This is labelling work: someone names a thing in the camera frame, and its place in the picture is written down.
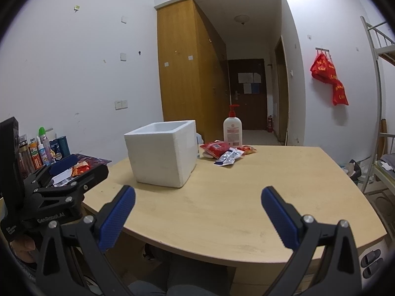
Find wooden board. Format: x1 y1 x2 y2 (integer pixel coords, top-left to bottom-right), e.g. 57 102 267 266
381 119 388 155

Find small white bottle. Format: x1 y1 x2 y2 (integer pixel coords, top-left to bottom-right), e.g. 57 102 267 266
36 136 51 166

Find person's left hand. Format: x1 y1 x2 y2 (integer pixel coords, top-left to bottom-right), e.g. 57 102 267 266
12 236 37 262

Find dark brown door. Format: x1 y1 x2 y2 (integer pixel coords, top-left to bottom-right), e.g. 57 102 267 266
228 58 268 131

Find person's grey trouser legs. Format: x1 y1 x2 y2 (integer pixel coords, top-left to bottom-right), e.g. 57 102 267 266
128 254 232 296

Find person's left forearm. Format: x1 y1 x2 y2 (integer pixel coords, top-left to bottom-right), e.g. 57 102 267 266
14 260 39 284

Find grey bed mattress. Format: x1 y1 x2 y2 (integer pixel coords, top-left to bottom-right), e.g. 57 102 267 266
375 153 395 179

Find brown lidded bottle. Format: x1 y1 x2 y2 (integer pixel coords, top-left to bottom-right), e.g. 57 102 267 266
19 136 34 174

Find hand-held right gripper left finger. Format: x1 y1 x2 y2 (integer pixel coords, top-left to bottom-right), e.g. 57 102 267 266
36 185 136 296

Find white foam box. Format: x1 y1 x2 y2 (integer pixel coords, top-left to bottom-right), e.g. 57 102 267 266
124 120 197 188

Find white lotion pump bottle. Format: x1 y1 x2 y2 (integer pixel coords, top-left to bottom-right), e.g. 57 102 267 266
223 104 244 148

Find blue box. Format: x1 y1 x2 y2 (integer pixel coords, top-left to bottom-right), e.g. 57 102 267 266
49 139 61 161

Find dark teal cup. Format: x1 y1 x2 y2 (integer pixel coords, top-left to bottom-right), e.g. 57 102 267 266
57 136 71 158

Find green capped spray can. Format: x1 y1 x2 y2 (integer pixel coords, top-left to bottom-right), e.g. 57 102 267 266
39 126 53 161

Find metal bunk bed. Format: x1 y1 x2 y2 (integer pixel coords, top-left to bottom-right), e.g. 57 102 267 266
360 16 395 195

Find orange bottle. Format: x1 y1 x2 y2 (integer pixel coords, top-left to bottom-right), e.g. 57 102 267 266
29 139 42 169

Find wooden wardrobe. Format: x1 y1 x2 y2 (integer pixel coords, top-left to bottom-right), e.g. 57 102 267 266
157 0 229 142

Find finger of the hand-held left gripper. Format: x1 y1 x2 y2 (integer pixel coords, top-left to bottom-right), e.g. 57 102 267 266
26 155 79 186
32 165 109 204

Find white paper notices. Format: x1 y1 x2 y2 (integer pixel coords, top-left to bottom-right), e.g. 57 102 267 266
237 72 262 84

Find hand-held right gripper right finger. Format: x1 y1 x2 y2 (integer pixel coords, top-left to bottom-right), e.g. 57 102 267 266
261 186 362 296

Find red and yellow snack packet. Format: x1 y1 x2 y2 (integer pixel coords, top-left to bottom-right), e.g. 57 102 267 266
72 161 90 178

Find blue and white packet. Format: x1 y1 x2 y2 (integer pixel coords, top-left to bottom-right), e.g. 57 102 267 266
214 148 245 167

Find wooden side door frame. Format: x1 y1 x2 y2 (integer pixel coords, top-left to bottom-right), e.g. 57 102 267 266
274 36 289 145

